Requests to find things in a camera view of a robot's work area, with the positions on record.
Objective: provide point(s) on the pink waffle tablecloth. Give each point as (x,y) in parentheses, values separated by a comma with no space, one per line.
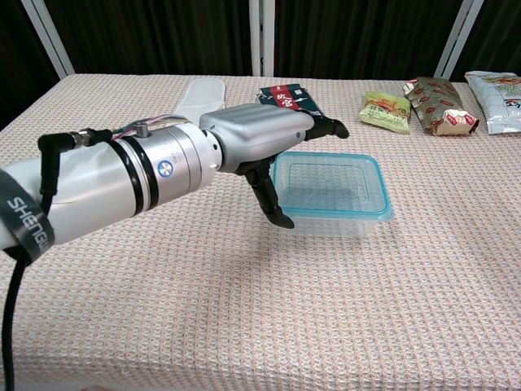
(244,305)

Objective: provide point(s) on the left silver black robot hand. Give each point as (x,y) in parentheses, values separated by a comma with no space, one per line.
(256,130)

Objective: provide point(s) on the dark blue red packet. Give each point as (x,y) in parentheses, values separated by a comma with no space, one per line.
(281,95)

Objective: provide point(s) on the green snack bag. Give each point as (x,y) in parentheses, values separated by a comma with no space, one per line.
(384,114)

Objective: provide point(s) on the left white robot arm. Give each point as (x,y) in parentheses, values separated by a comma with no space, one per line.
(102,191)

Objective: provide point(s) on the clear container blue rim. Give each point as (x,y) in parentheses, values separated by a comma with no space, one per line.
(334,183)

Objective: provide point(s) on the black curtain panel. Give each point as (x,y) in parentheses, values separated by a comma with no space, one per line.
(358,36)
(500,36)
(154,36)
(16,61)

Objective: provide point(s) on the gold red snack bag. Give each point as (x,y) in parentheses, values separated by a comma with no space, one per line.
(439,106)

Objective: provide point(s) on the white silver snack bag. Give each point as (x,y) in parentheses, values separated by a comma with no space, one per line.
(496,106)

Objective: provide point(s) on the white disposable slipper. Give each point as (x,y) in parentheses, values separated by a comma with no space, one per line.
(203,93)

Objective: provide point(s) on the clear plastic container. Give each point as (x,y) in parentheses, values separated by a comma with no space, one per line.
(334,229)

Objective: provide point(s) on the white metal frame post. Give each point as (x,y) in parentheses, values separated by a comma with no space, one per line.
(262,36)
(458,40)
(49,38)

